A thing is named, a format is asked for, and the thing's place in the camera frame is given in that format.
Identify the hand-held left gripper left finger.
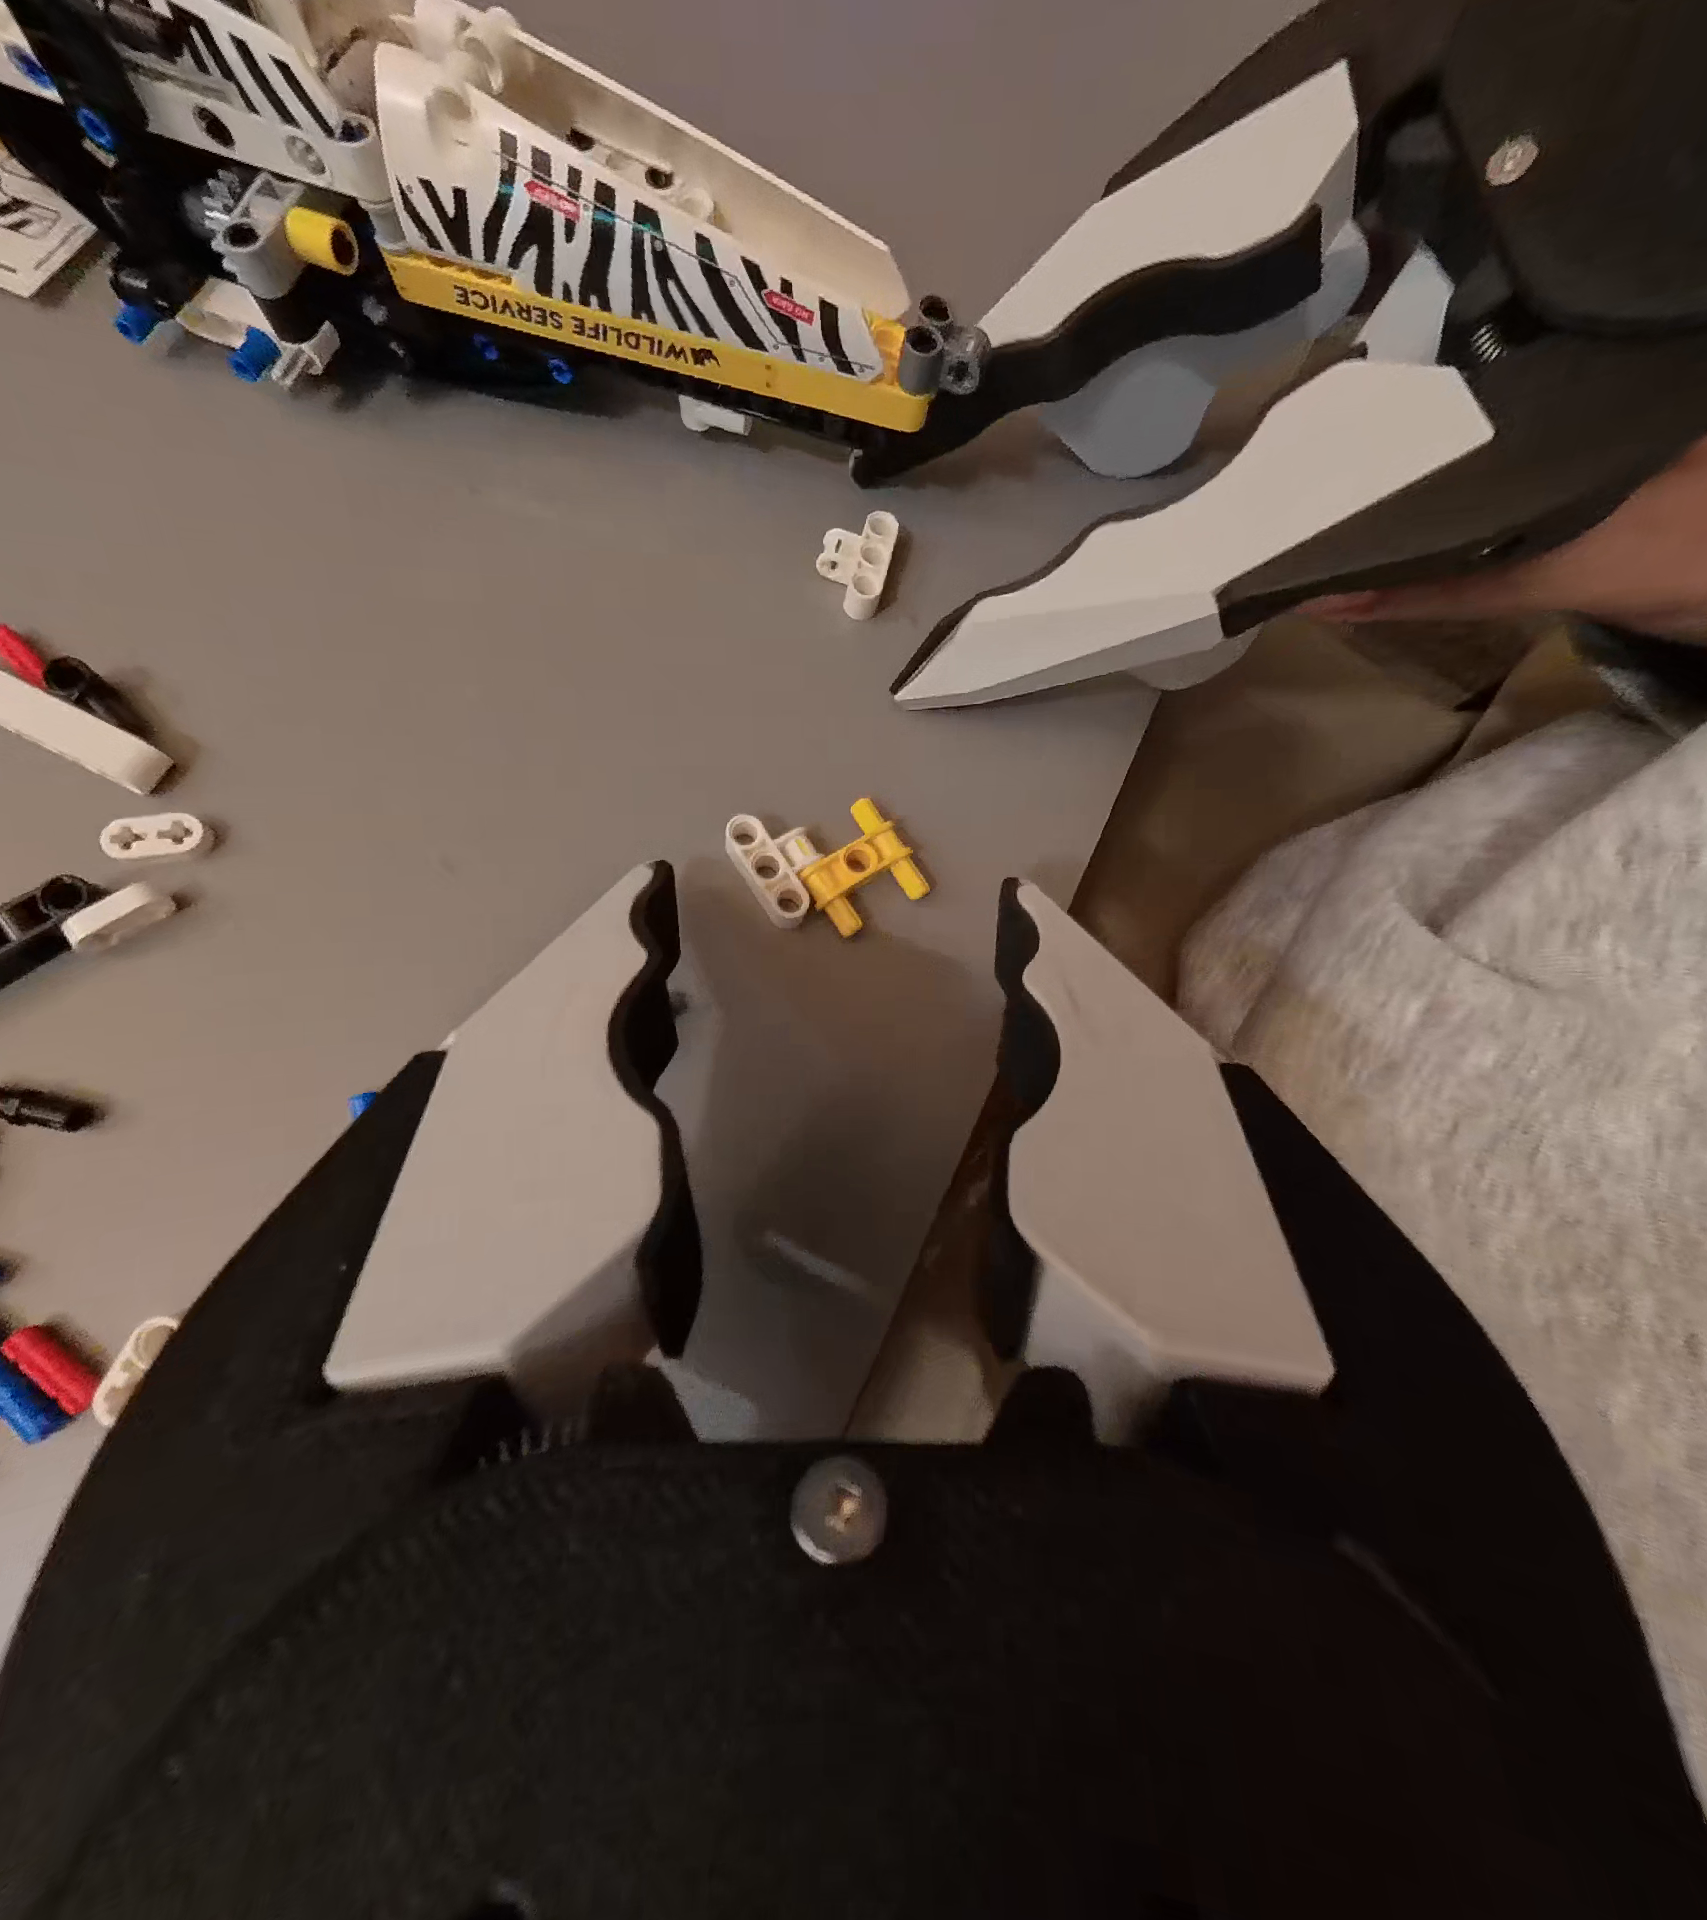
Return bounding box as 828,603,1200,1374
323,858,708,1423

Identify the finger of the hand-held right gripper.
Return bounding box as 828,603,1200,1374
890,355,1500,713
850,59,1368,492

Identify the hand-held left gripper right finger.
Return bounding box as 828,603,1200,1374
978,875,1340,1429

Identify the white lego connector piece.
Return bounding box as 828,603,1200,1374
722,809,820,933
812,508,904,623

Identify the yellow lego connector piece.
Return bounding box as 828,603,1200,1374
798,794,936,942

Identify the zebra striped lego plane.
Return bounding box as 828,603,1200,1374
0,0,994,456

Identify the pile of loose lego pieces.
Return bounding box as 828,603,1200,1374
0,617,221,1511

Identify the person's right hand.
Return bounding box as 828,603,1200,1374
1310,390,1707,650

